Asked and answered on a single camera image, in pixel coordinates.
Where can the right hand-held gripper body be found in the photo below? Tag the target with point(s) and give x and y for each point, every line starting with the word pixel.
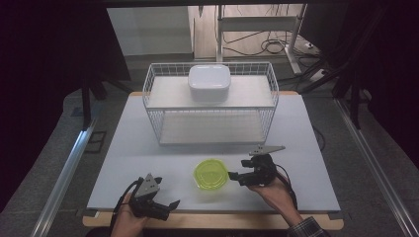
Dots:
pixel 263 171

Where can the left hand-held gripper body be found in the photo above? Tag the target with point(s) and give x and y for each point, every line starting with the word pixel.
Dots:
pixel 145 204

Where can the round green lidded container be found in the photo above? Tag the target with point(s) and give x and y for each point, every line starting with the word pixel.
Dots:
pixel 210 174

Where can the square white lidded container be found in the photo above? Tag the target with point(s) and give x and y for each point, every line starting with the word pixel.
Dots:
pixel 209 80

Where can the person's left hand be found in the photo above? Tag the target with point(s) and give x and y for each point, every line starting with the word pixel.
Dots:
pixel 126 223

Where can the person's right hand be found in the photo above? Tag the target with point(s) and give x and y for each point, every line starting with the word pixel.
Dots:
pixel 278 197

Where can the black floor plate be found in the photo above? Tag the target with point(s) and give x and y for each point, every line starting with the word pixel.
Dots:
pixel 95 142

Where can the black metal stand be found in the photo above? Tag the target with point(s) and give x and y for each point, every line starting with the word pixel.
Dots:
pixel 354 105
pixel 86 98

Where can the white power strip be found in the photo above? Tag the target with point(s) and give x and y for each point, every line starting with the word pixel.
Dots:
pixel 318 75

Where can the white panel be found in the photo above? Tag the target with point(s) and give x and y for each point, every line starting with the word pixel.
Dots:
pixel 148 29

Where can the aluminium rail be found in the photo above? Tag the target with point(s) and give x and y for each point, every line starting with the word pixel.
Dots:
pixel 62 181
pixel 375 164

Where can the white metal desk frame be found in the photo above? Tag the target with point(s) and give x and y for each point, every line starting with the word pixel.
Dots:
pixel 257 23

